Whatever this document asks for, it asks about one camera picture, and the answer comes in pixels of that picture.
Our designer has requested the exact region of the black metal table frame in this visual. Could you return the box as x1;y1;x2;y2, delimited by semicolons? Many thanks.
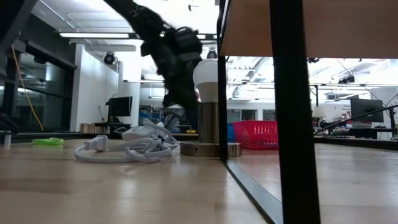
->
0;132;398;152

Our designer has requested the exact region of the black stand frame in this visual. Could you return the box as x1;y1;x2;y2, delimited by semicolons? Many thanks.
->
124;80;169;121

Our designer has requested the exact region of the long ceiling light fixture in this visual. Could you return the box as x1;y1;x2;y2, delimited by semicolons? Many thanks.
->
58;32;218;40

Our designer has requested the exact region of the red plastic basket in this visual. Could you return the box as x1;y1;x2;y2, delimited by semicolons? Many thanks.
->
231;120;279;151

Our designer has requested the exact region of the yellow extension cable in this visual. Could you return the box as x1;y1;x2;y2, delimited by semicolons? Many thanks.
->
11;45;45;131

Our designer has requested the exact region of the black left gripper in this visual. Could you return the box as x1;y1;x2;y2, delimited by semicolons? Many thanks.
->
141;28;201;110

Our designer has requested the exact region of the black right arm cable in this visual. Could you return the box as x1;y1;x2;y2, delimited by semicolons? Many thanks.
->
313;105;398;135

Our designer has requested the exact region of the white shade desk lamp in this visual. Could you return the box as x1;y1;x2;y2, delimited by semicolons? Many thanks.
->
312;106;328;135

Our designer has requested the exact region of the person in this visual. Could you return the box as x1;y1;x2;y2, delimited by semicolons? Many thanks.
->
185;107;200;130

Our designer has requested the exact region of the white light bulb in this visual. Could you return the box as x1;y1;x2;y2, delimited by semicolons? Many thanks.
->
192;58;220;103

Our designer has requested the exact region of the blue plastic basket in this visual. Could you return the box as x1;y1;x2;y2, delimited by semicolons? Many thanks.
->
226;123;236;143

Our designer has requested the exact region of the stack of wooden blocks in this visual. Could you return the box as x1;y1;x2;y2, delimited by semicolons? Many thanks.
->
80;123;106;134

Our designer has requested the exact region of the wooden shelf board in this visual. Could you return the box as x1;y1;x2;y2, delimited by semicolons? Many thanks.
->
219;0;398;60

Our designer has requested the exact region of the wooden panel with black frame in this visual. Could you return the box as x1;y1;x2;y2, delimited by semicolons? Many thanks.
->
216;0;322;224

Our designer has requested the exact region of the white power cord with switch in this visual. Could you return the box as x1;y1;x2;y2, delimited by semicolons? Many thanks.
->
73;119;180;164

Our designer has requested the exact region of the black computer monitor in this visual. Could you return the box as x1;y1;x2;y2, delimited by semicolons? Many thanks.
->
107;96;134;118
350;98;384;123

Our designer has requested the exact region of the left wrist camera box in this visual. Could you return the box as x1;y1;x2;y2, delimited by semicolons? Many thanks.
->
175;27;203;62

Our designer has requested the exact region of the green plastic ring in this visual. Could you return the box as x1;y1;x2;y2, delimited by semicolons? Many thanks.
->
32;138;65;146

